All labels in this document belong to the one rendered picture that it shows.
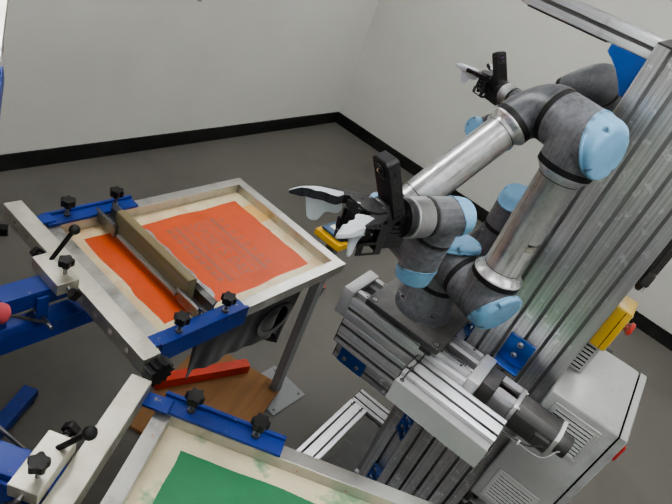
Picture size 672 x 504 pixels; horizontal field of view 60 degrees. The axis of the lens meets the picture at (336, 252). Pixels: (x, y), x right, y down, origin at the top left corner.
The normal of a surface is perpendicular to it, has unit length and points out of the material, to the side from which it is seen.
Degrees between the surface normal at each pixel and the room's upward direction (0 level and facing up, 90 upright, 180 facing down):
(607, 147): 82
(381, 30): 90
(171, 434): 0
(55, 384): 0
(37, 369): 0
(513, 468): 90
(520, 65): 90
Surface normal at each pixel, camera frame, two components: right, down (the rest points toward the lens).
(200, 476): 0.33, -0.77
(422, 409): -0.56, 0.31
